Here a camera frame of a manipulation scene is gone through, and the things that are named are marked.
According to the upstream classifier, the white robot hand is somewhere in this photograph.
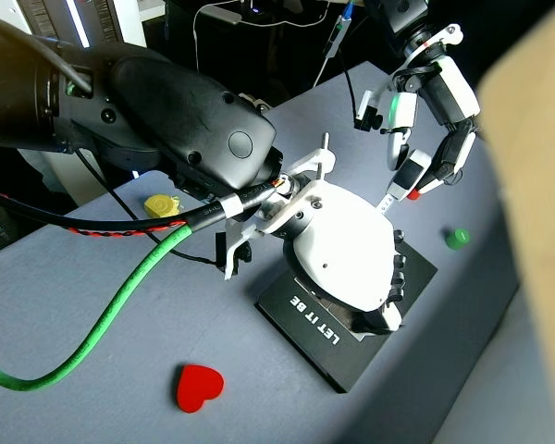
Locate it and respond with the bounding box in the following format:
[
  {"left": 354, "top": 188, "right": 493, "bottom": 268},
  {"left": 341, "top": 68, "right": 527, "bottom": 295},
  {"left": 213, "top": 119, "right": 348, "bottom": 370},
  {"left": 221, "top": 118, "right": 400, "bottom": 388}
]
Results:
[
  {"left": 384, "top": 55, "right": 483, "bottom": 195},
  {"left": 281, "top": 180, "right": 408, "bottom": 338}
]

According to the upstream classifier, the grey black tape measure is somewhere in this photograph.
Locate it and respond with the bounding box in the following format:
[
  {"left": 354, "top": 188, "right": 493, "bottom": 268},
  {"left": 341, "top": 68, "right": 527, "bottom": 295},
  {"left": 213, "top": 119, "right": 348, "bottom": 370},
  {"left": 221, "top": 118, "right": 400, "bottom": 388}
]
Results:
[{"left": 377, "top": 147, "right": 435, "bottom": 215}]

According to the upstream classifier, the black Let It Be album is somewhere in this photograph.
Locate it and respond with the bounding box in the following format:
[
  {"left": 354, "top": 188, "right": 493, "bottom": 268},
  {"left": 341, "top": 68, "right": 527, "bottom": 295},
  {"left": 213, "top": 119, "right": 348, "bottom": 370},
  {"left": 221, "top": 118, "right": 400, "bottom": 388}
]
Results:
[{"left": 253, "top": 238, "right": 439, "bottom": 395}]

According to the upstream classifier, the green cylinder block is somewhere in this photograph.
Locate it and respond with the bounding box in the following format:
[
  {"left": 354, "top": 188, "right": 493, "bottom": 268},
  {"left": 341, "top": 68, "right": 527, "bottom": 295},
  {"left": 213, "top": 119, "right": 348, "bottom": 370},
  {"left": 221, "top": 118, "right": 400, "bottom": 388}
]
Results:
[{"left": 445, "top": 227, "right": 472, "bottom": 251}]

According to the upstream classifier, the beige wooden board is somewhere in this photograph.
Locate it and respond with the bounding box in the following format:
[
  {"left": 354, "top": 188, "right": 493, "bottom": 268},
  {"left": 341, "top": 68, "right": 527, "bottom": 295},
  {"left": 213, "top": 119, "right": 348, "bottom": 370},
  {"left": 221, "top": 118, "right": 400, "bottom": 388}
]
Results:
[{"left": 474, "top": 0, "right": 555, "bottom": 444}]

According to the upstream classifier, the yellow snail toy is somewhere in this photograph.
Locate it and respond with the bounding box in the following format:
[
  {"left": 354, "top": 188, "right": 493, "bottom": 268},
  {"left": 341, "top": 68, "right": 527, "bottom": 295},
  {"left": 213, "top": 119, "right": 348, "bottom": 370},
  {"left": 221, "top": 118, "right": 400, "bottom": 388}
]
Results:
[{"left": 142, "top": 193, "right": 184, "bottom": 218}]

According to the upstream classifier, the red heart block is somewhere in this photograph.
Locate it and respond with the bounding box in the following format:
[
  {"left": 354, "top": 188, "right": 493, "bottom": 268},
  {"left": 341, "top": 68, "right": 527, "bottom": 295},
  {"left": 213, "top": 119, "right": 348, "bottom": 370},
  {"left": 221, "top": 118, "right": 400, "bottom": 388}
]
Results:
[{"left": 176, "top": 364, "right": 226, "bottom": 413}]

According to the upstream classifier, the grey flat box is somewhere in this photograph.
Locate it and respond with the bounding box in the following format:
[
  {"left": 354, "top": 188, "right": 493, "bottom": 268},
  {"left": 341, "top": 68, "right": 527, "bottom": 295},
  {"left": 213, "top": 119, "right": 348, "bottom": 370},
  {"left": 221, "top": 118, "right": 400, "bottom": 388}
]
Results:
[{"left": 198, "top": 6, "right": 244, "bottom": 25}]

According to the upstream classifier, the white cable with blue plug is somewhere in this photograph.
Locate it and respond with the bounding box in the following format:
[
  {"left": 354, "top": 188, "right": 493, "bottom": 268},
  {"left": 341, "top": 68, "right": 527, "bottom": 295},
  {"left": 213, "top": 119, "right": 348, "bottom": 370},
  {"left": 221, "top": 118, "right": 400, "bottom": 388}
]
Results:
[{"left": 312, "top": 0, "right": 358, "bottom": 89}]

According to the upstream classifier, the thick black sheathed cable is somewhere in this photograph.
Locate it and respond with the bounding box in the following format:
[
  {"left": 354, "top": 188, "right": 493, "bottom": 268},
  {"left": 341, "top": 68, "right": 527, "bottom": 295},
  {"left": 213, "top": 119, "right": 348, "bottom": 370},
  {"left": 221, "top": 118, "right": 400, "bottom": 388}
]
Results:
[{"left": 0, "top": 183, "right": 283, "bottom": 235}]

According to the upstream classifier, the green cable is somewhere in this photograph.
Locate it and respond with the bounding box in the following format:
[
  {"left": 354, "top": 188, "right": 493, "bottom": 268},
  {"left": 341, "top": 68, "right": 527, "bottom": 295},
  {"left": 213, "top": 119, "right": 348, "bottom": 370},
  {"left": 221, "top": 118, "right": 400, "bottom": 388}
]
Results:
[{"left": 0, "top": 220, "right": 196, "bottom": 394}]

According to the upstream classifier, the red black braided cable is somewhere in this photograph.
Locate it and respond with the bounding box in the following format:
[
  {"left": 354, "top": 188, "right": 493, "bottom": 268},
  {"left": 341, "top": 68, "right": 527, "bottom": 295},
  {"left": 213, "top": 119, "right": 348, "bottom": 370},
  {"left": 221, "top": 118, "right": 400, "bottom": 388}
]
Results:
[{"left": 0, "top": 181, "right": 187, "bottom": 239}]

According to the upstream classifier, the thin white cable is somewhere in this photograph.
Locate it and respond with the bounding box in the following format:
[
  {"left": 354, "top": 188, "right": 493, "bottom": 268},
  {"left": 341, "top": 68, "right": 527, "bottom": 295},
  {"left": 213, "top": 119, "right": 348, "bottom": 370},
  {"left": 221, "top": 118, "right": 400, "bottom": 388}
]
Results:
[{"left": 191, "top": 0, "right": 242, "bottom": 73}]

